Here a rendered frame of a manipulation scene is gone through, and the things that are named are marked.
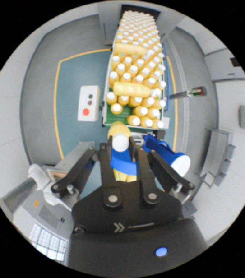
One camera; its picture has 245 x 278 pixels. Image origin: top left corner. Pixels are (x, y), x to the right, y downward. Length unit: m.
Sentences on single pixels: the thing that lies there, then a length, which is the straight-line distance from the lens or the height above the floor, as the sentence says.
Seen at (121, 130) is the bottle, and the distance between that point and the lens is 0.23.
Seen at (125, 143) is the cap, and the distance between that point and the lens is 0.21.
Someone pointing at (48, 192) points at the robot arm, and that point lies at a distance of 0.83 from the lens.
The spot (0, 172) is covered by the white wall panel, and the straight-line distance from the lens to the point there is 2.81.
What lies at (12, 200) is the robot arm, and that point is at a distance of 0.62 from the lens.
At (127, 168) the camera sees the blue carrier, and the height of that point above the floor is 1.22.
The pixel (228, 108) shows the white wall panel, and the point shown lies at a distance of 3.50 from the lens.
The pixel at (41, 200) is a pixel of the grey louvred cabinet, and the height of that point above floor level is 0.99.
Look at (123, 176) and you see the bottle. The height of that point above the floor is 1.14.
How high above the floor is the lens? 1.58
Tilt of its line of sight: 75 degrees down
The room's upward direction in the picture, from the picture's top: 164 degrees clockwise
